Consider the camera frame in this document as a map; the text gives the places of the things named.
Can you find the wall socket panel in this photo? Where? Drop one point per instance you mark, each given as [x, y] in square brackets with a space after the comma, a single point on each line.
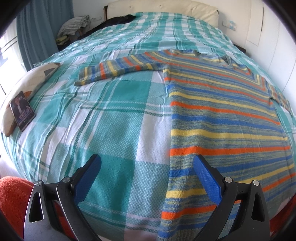
[230, 24]

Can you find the blue curtain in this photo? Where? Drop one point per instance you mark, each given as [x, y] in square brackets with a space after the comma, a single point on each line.
[37, 27]

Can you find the dark garment on bed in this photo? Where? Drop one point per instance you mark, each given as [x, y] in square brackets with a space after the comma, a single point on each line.
[110, 22]

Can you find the cream padded headboard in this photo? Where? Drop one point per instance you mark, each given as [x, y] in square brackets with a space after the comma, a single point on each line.
[194, 9]

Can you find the patterned cream cushion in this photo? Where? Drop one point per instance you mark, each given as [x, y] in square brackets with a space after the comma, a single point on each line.
[29, 84]

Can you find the smartphone with lit screen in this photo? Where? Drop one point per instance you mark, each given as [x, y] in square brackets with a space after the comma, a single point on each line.
[22, 111]

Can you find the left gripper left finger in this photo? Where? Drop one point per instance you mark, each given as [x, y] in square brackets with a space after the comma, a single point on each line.
[70, 191]

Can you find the clothes pile beside bed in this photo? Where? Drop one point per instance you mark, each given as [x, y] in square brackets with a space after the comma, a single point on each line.
[72, 29]

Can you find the white wardrobe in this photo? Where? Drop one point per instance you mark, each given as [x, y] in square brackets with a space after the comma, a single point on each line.
[271, 46]

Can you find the red operator clothing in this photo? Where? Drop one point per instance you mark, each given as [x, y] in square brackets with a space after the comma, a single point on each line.
[13, 196]

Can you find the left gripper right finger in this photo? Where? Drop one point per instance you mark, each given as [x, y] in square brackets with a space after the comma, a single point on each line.
[251, 221]

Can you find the striped knit sweater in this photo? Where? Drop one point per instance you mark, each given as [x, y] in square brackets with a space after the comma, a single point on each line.
[222, 111]

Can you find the teal plaid bedspread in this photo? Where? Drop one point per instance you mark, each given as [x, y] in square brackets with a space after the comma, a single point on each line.
[126, 120]

